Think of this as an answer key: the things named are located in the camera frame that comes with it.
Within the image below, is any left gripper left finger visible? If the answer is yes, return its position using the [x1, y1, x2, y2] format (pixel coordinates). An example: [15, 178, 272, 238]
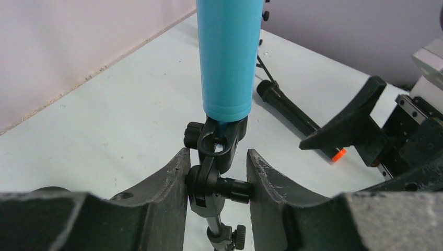
[1, 148, 190, 250]

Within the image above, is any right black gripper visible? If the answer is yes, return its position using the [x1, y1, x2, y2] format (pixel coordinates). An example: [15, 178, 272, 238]
[299, 76, 442, 192]

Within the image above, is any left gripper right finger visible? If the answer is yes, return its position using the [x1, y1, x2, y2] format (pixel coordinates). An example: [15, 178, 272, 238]
[247, 149, 442, 250]

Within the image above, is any black microphone orange end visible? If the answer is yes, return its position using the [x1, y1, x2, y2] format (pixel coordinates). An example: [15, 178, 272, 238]
[256, 79, 347, 163]

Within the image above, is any small tripod clip stand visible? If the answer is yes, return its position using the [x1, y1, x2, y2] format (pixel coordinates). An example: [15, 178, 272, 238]
[184, 117, 253, 250]

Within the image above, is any tripod shock mount stand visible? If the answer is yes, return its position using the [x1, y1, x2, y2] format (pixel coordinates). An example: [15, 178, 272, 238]
[256, 0, 278, 84]

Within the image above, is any blue microphone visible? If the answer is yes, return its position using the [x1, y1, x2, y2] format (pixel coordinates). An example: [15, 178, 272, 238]
[195, 0, 264, 123]

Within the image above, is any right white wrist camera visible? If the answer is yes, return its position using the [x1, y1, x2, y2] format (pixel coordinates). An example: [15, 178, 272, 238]
[410, 37, 442, 112]

